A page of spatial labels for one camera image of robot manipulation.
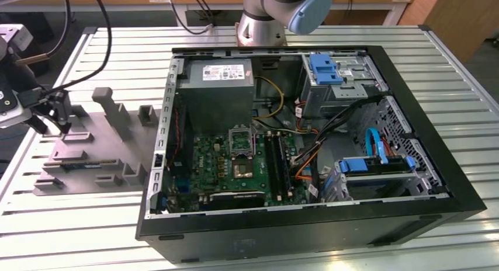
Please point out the brown wooden cabinet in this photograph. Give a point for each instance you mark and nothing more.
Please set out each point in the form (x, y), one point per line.
(459, 20)

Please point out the hard disk in blue carrier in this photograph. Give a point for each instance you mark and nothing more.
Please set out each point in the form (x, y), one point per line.
(352, 166)

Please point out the silver disk bay cage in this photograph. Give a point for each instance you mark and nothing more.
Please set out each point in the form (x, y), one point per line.
(351, 93)

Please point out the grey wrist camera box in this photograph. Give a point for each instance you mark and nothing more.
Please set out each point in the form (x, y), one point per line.
(17, 34)

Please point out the black RAM slot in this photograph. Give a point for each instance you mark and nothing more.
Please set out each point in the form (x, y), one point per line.
(285, 166)
(275, 166)

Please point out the green motherboard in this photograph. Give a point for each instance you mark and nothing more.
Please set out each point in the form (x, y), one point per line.
(207, 149)

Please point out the CPU socket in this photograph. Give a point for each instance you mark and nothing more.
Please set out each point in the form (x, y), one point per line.
(241, 170)

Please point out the RAM stick blue label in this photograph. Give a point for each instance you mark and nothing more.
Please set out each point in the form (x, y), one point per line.
(77, 166)

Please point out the blue plastic disk carrier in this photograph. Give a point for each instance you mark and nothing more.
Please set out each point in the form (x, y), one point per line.
(325, 67)

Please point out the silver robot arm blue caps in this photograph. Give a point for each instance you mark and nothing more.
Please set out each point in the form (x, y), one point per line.
(257, 25)

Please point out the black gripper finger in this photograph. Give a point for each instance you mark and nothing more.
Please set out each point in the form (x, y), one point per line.
(64, 113)
(39, 120)

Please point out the grey power supply unit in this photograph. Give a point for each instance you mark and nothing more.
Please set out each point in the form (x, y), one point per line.
(217, 101)

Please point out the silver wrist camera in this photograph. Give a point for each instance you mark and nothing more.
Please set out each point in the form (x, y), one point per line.
(11, 113)

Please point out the blue plastic card latch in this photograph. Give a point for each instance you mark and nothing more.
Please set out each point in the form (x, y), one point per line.
(160, 204)

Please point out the black graphics card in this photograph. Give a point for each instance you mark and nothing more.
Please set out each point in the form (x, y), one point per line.
(233, 199)

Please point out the grey parts rack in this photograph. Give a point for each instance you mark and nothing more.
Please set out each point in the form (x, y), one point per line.
(97, 145)

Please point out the black PC case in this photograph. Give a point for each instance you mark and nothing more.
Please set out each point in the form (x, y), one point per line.
(272, 241)

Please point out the silver perforated disk cage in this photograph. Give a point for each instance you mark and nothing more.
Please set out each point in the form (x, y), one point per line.
(424, 183)

